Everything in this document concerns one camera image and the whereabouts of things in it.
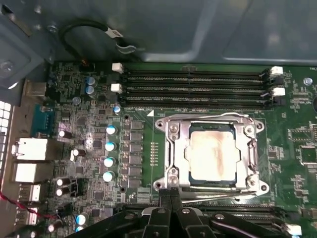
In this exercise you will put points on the silver square CPU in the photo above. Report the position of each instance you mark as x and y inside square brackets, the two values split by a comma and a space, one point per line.
[213, 153]

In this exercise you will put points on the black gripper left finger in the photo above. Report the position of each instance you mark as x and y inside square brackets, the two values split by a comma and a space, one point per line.
[161, 223]

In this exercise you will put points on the thin metal locking lever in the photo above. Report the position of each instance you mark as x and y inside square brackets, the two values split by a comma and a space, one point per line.
[218, 114]
[218, 195]

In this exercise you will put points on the green motherboard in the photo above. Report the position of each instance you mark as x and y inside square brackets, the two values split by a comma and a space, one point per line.
[277, 173]

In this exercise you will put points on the metal socket cover frame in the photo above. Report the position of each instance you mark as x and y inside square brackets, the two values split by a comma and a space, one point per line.
[179, 158]

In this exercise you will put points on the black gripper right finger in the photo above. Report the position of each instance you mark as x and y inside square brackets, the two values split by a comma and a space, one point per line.
[185, 223]

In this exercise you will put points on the blue top capacitor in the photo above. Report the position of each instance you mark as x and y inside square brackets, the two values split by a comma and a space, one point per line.
[109, 162]
[107, 176]
[110, 146]
[111, 130]

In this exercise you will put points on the black open PC case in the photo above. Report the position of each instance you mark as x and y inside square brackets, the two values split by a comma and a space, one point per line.
[173, 29]

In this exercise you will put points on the silver rear port block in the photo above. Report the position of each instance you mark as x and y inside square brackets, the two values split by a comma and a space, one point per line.
[26, 172]
[27, 215]
[34, 88]
[29, 148]
[31, 193]

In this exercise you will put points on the blue rear port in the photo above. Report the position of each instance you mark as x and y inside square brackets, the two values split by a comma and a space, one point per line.
[43, 116]

